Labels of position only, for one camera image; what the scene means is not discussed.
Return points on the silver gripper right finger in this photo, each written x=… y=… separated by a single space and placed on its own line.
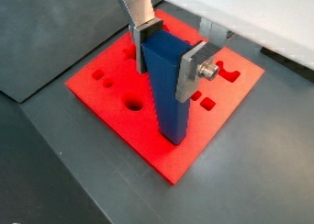
x=196 y=62

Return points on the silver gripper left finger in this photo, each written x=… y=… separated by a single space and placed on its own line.
x=143 y=25

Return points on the blue rectangular block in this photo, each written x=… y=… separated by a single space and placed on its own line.
x=161 y=52

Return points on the red foam shape-sorting board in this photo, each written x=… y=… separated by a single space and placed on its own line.
x=117 y=95

